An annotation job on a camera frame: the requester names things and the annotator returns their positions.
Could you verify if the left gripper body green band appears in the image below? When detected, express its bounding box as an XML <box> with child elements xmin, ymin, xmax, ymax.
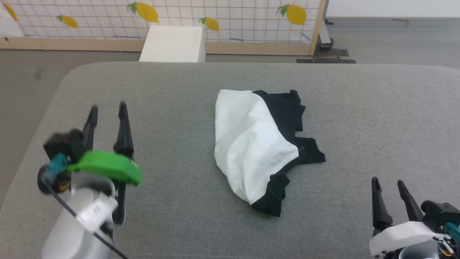
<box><xmin>66</xmin><ymin>150</ymin><xmax>143</xmax><ymax>197</ymax></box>

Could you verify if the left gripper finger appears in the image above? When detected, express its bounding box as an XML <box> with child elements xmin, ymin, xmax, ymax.
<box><xmin>113</xmin><ymin>101</ymin><xmax>135</xmax><ymax>161</ymax></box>
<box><xmin>80</xmin><ymin>105</ymin><xmax>99</xmax><ymax>155</ymax></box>

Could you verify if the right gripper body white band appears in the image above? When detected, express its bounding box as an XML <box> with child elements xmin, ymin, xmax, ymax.
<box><xmin>369</xmin><ymin>221</ymin><xmax>450</xmax><ymax>259</ymax></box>

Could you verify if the white box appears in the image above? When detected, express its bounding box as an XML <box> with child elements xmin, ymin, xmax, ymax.
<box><xmin>139</xmin><ymin>25</ymin><xmax>206</xmax><ymax>63</ymax></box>

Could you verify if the long black arm cable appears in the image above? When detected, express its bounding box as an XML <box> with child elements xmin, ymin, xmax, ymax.
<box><xmin>37</xmin><ymin>166</ymin><xmax>129</xmax><ymax>259</ymax></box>

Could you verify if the lemon print partition screen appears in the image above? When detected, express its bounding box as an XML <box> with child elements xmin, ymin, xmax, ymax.
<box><xmin>0</xmin><ymin>0</ymin><xmax>327</xmax><ymax>56</ymax></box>

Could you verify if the dark floor plate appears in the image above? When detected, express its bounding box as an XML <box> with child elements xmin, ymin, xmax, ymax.
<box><xmin>296</xmin><ymin>48</ymin><xmax>357</xmax><ymax>65</ymax></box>

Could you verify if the white and black t-shirt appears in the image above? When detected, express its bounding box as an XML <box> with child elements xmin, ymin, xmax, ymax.
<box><xmin>214</xmin><ymin>89</ymin><xmax>327</xmax><ymax>218</ymax></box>

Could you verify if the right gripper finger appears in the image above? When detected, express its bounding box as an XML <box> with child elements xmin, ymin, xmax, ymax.
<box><xmin>371</xmin><ymin>177</ymin><xmax>393</xmax><ymax>231</ymax></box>
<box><xmin>397</xmin><ymin>180</ymin><xmax>424</xmax><ymax>222</ymax></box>

